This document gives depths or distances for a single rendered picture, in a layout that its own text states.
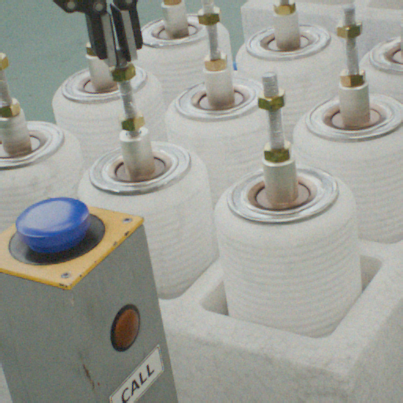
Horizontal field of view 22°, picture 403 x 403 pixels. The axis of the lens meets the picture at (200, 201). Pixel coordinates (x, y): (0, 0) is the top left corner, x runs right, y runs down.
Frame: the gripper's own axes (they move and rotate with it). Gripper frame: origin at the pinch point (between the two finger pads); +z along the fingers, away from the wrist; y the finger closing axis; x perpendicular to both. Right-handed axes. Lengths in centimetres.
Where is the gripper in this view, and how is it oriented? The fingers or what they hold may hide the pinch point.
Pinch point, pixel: (115, 34)
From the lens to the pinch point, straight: 72.4
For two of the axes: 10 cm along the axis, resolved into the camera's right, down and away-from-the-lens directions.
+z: 1.4, 8.6, 5.0
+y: 9.2, -2.9, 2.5
